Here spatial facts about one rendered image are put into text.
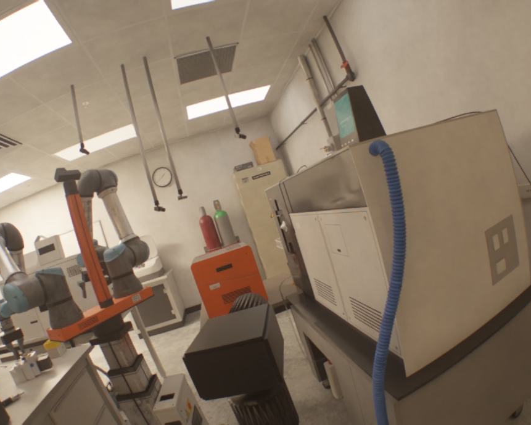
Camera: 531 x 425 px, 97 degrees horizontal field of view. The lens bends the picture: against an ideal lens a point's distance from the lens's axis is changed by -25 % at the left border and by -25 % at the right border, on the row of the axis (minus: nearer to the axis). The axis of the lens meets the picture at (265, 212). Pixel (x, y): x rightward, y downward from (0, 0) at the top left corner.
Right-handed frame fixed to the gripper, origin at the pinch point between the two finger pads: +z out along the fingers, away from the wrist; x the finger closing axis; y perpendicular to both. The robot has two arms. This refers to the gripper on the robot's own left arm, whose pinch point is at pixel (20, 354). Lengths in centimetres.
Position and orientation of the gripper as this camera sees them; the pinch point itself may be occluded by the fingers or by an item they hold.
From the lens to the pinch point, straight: 192.6
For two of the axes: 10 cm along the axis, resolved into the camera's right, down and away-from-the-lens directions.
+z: 3.1, 9.5, 0.3
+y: 9.0, -2.8, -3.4
